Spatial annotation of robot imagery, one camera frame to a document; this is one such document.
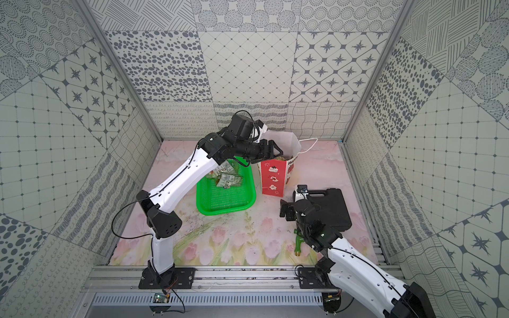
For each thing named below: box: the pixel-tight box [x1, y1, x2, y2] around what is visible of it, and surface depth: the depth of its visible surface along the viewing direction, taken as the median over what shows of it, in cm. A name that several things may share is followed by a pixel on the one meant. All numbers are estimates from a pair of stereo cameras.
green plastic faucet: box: [294, 228, 305, 257], surface depth 83 cm
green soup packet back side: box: [216, 172, 244, 189], surface depth 100 cm
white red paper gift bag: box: [258, 129, 302, 197], surface depth 89 cm
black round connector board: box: [322, 292, 342, 314], surface depth 73 cm
